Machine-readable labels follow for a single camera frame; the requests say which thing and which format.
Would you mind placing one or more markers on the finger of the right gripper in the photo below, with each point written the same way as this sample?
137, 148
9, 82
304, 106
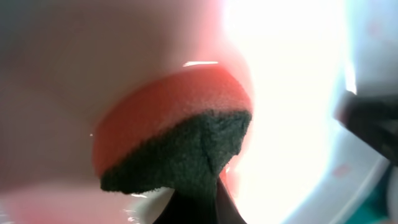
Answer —
366, 117

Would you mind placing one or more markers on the orange and green sponge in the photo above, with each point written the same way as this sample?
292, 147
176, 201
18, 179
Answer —
178, 132

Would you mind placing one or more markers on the light blue plate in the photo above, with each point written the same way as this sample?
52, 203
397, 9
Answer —
66, 64

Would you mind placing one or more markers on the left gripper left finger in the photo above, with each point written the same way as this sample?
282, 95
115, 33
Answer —
194, 206

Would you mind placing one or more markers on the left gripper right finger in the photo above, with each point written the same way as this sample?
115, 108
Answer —
226, 211

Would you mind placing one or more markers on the teal plastic tray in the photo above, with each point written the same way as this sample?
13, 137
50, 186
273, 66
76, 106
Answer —
374, 209

